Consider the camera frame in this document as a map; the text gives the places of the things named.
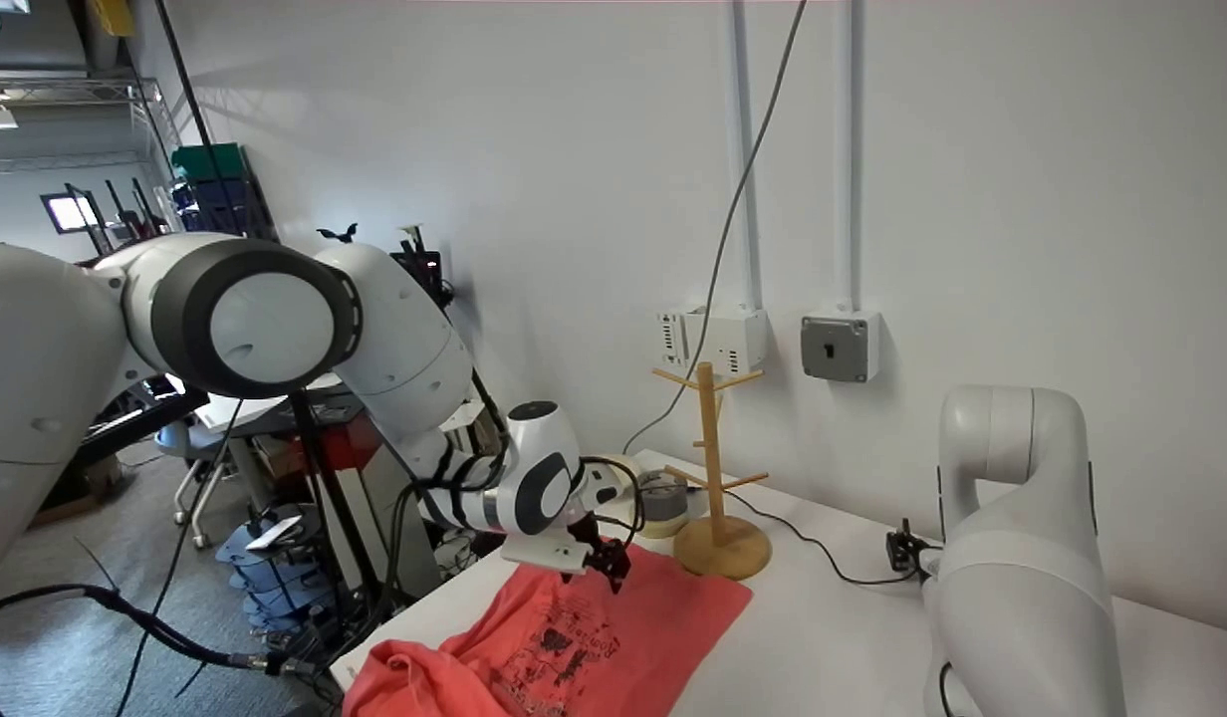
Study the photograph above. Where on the white socket box with sticker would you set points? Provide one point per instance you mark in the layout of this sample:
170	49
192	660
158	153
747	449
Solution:
679	340

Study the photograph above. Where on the white jointed support arm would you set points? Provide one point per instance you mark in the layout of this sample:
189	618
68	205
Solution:
1024	583

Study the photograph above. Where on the orange printed sweatshirt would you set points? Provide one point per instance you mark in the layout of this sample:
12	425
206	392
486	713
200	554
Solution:
640	624

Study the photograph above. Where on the small black end device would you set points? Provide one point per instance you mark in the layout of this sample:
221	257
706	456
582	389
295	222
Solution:
906	547

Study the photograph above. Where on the black camera on tripod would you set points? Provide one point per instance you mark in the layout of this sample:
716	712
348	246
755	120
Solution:
425	263

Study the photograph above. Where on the wooden mug tree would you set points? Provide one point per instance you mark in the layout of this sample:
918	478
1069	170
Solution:
706	452

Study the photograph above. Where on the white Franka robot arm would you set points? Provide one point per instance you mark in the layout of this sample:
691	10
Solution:
399	344

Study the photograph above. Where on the plain white wall box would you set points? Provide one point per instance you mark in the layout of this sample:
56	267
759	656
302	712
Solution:
737	344

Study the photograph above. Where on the white wall conduit pipe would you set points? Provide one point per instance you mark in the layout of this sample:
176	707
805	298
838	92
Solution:
853	132
747	132

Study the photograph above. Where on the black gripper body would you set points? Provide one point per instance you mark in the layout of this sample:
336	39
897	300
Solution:
589	538

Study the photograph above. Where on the grey duct tape roll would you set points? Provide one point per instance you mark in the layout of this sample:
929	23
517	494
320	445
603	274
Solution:
663	494

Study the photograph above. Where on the grey junction box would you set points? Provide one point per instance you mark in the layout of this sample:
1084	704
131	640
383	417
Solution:
838	349

